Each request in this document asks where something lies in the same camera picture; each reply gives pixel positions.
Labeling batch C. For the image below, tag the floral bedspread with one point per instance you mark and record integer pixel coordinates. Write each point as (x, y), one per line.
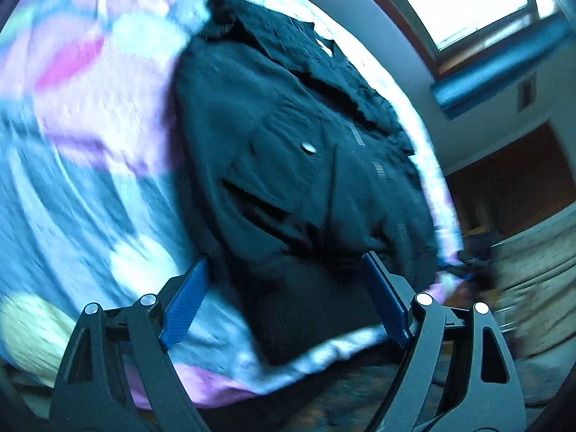
(67, 166)

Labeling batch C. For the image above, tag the wall switch plate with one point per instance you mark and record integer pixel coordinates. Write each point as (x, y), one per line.
(525, 95)

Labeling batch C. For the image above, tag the beige patterned cloth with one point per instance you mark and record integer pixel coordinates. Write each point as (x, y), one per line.
(540, 288)

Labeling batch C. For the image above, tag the black zip jacket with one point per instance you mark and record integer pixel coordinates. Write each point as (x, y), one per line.
(292, 144)

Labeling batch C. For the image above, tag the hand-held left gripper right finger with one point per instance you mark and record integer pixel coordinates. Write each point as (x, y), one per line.
(387, 297)

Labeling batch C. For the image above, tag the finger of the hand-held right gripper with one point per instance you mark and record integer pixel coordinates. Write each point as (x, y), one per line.
(468, 272)

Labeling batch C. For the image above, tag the brown wooden cabinet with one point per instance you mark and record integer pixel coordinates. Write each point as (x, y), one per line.
(517, 175)

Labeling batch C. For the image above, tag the wooden framed window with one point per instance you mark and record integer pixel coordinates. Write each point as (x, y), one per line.
(468, 4)

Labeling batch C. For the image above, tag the teal curtain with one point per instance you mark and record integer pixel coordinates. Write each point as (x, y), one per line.
(495, 72)

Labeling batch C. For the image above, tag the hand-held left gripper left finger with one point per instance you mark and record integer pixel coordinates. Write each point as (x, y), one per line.
(186, 301)

